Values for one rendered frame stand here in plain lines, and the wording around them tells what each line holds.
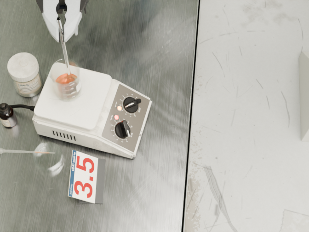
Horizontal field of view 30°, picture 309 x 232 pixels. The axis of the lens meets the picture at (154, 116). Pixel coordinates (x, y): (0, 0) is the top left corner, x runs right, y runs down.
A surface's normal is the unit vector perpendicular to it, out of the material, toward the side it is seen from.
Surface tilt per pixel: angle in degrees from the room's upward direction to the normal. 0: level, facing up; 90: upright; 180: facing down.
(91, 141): 90
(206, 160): 0
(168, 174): 0
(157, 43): 0
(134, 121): 30
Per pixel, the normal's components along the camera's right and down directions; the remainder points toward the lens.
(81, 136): -0.26, 0.86
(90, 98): 0.04, -0.45
